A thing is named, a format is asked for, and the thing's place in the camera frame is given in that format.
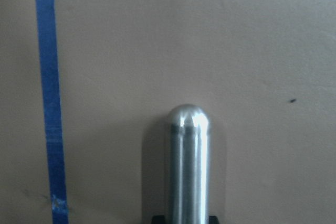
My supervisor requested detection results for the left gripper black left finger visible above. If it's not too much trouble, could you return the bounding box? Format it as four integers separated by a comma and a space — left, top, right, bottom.
151, 215, 166, 224

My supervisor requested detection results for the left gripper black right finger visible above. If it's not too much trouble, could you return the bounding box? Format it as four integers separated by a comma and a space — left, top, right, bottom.
209, 215, 219, 224

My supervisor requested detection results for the steel muddler black tip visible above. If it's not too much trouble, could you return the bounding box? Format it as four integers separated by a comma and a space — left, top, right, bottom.
164, 104, 211, 223

